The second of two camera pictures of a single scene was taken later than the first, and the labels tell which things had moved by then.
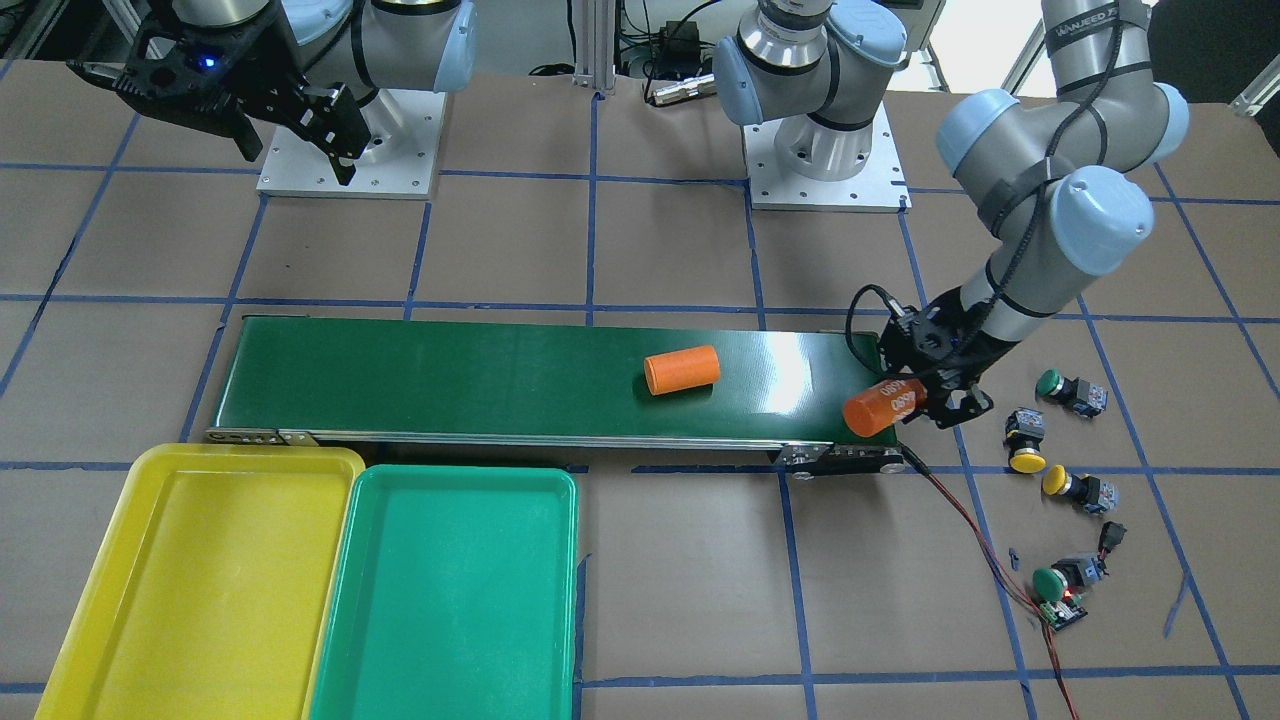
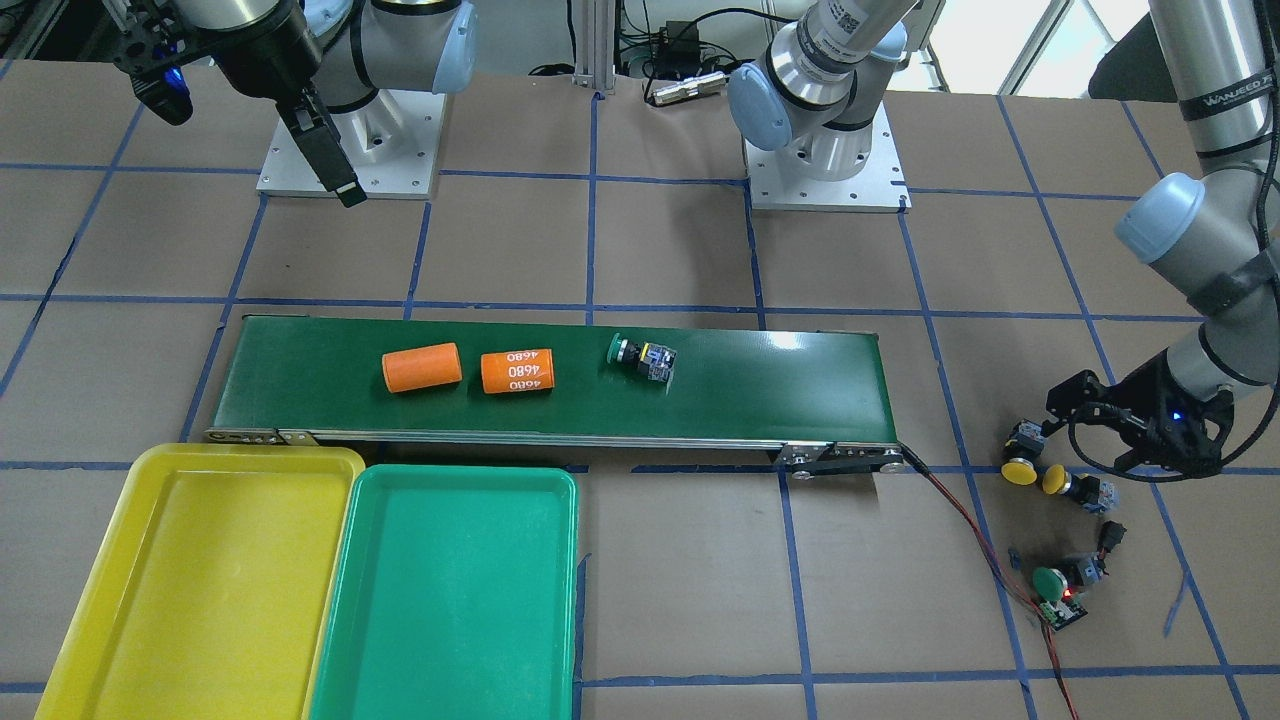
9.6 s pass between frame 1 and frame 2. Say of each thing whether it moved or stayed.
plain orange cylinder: moved
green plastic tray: stayed
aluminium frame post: stayed
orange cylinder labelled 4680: moved
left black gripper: moved
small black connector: stayed
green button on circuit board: stayed
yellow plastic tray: stayed
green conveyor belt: stayed
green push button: moved
